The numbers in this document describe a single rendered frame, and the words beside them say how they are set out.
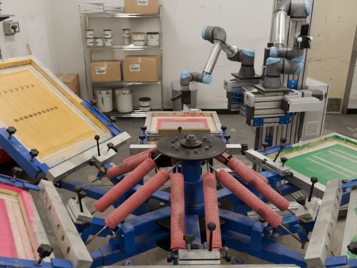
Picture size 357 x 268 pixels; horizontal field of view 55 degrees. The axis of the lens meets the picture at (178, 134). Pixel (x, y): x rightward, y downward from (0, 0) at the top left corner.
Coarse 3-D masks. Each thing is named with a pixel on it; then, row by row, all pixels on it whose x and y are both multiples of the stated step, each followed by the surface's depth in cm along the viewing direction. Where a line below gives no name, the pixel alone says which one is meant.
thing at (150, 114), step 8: (152, 112) 288; (160, 112) 288; (168, 112) 288; (176, 112) 288; (184, 112) 288; (192, 112) 289; (200, 112) 289; (208, 112) 289; (216, 120) 270; (216, 128) 259
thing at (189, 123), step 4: (184, 120) 280; (188, 120) 280; (192, 120) 280; (196, 120) 280; (200, 120) 280; (204, 120) 281; (184, 124) 271; (188, 124) 271; (192, 124) 271; (196, 124) 271; (200, 124) 271; (204, 124) 271
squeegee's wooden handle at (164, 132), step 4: (160, 128) 234; (164, 128) 234; (168, 128) 234; (172, 128) 234; (176, 128) 234; (184, 128) 234; (188, 128) 234; (192, 128) 234; (196, 128) 234; (200, 128) 234; (204, 128) 234; (208, 128) 234; (160, 132) 233; (164, 132) 233; (168, 132) 233; (172, 132) 233; (176, 132) 233; (200, 132) 234; (204, 132) 234; (208, 132) 234; (164, 136) 234
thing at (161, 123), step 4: (160, 120) 280; (164, 120) 280; (168, 120) 280; (172, 120) 280; (176, 120) 280; (180, 120) 280; (160, 124) 271; (164, 124) 271; (168, 124) 271; (172, 124) 271; (176, 124) 271; (180, 124) 271; (156, 128) 263
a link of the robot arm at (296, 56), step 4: (288, 48) 230; (292, 48) 229; (296, 48) 227; (288, 52) 229; (292, 52) 229; (296, 52) 228; (300, 52) 228; (288, 56) 230; (292, 56) 230; (296, 56) 229; (300, 56) 228; (292, 60) 232; (296, 60) 230; (300, 60) 230
